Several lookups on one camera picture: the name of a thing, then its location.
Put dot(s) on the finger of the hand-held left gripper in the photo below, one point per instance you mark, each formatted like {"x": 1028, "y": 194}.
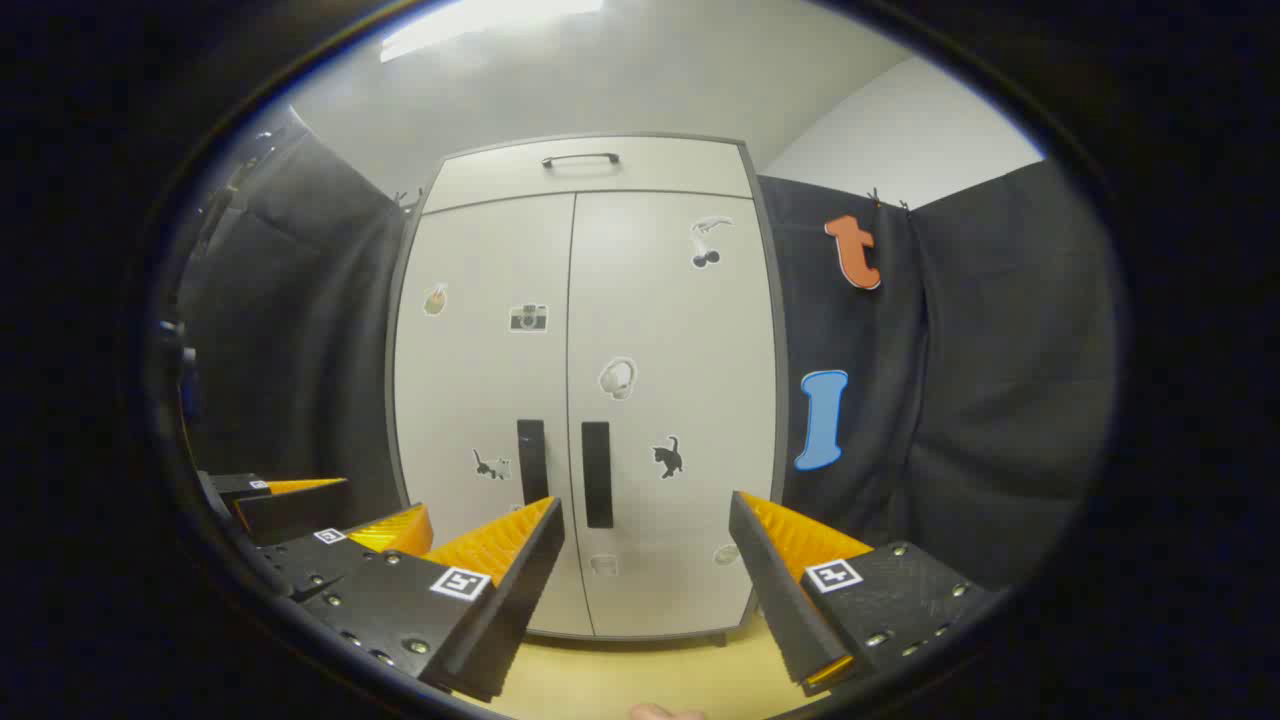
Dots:
{"x": 330, "y": 565}
{"x": 295, "y": 512}

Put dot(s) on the cabinet door with headphone sticker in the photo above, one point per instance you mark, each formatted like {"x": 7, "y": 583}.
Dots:
{"x": 690, "y": 350}

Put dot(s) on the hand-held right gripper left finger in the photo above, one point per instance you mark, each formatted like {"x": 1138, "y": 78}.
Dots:
{"x": 515, "y": 600}

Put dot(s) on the dark equipment stand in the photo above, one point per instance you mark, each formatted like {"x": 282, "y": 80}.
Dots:
{"x": 185, "y": 380}

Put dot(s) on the white cabinet drawer front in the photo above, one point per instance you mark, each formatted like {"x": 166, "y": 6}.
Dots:
{"x": 650, "y": 180}

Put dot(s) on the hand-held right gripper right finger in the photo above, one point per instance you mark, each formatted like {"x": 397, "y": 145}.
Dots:
{"x": 775, "y": 590}

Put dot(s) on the cabinet door with camera sticker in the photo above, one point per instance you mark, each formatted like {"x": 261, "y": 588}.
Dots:
{"x": 480, "y": 380}

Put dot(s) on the white double-door shoe cabinet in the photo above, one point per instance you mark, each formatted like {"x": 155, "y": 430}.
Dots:
{"x": 779, "y": 400}

